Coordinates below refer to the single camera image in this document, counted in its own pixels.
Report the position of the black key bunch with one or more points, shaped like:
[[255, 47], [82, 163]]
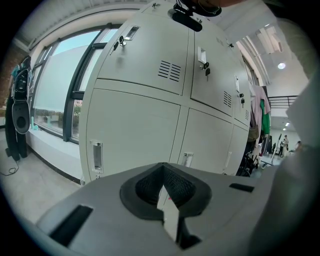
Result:
[[207, 71], [154, 4], [231, 45], [121, 40], [242, 100]]

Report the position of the white garment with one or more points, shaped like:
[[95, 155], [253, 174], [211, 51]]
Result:
[[252, 91]]

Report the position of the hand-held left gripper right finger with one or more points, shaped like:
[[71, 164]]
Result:
[[225, 212]]

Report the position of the green garment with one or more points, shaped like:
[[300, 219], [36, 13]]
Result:
[[267, 122]]

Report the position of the frosted glass window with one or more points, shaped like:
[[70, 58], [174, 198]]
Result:
[[57, 82]]

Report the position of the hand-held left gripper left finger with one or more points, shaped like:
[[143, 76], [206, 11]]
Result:
[[112, 212]]

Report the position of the pink garment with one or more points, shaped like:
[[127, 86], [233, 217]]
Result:
[[262, 97]]

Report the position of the grey metal lockers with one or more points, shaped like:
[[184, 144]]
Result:
[[140, 120]]

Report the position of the black head camera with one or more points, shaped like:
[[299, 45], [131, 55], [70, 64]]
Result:
[[186, 18]]

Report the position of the khaki shoulder bag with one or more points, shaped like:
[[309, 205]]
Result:
[[253, 133]]

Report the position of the teal bottle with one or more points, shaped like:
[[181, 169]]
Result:
[[35, 126]]

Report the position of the round ceiling lamp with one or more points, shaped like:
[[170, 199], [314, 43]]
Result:
[[281, 65]]

